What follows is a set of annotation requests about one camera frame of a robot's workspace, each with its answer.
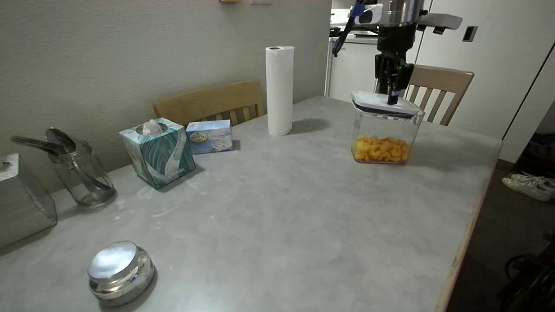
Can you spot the paper towel roll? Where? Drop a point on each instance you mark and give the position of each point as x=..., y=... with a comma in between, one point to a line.
x=279, y=91

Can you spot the metal spoon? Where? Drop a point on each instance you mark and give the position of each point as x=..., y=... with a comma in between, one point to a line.
x=61, y=138

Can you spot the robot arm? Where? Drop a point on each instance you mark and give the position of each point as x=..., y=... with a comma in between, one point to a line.
x=403, y=11

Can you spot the glass jar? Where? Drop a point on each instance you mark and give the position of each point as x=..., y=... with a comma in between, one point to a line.
x=82, y=177

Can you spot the pair of white sneakers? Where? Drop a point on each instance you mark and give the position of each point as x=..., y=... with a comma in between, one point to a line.
x=529, y=185

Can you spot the small blue cardboard box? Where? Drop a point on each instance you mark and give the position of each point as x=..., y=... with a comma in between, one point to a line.
x=210, y=137

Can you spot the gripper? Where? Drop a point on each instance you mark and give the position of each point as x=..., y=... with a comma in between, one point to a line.
x=395, y=39

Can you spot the grey tissue box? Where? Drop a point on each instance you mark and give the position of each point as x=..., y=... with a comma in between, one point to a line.
x=19, y=203

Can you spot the round silver tin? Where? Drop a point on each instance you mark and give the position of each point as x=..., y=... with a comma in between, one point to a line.
x=119, y=273

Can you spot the teal patterned tissue box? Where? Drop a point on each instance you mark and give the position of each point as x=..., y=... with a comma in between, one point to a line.
x=158, y=154

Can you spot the metal cutlery piece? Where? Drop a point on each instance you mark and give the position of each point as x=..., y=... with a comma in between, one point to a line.
x=34, y=144

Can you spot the heap of macaroni pasta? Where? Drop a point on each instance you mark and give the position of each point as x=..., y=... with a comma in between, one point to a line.
x=382, y=149

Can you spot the clear plastic container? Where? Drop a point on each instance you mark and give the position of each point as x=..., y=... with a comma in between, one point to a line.
x=383, y=130

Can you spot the wooden chair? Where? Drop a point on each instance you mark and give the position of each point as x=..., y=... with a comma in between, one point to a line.
x=208, y=102
x=440, y=80

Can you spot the white container lid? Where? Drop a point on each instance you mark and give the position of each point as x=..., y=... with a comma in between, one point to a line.
x=377, y=104

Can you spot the wall switch plate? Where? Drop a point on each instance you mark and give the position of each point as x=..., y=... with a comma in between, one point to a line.
x=469, y=34

